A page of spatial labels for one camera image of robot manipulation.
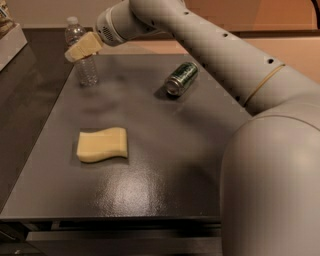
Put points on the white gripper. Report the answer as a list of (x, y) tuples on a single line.
[(107, 30)]

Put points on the clear plastic water bottle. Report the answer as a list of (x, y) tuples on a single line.
[(85, 68)]

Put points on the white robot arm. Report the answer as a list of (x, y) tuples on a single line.
[(270, 177)]

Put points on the yellow sponge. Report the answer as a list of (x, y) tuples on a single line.
[(97, 146)]

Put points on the dark side counter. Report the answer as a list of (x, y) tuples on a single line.
[(29, 88)]

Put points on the white box at left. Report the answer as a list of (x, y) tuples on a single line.
[(11, 44)]

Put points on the green soda can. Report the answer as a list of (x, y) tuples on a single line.
[(179, 81)]

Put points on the dark table drawer front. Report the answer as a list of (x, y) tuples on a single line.
[(123, 243)]

